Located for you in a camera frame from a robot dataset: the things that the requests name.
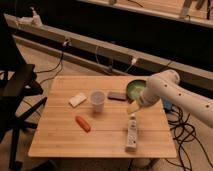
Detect dark rectangular block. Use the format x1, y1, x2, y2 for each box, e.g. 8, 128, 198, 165
107, 92, 127, 101

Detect white sponge block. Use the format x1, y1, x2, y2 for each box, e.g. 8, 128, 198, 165
69, 93, 87, 107

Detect orange carrot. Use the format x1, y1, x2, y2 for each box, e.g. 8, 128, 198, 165
75, 116, 91, 132

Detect green bowl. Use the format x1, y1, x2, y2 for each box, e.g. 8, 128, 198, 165
126, 79, 146, 102

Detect translucent plastic cup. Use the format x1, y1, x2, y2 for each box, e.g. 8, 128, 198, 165
90, 91, 105, 113

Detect white device on rail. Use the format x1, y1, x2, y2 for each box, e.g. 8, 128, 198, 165
17, 6, 43, 27

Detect black floor cables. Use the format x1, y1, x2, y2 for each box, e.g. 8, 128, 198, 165
164, 104, 213, 171

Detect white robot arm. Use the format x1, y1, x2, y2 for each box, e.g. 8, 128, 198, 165
127, 69, 213, 129

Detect black office chair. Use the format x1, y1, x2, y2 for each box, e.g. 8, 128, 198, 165
0, 12, 47, 171

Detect long metal rail beam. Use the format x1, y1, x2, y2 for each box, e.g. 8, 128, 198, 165
5, 14, 213, 91

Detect white labelled bottle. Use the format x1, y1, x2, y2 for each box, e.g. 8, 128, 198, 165
125, 114, 138, 152

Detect blue box on floor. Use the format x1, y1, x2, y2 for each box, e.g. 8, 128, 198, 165
162, 100, 172, 110

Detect wooden table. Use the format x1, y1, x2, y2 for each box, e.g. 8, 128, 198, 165
28, 76, 177, 158

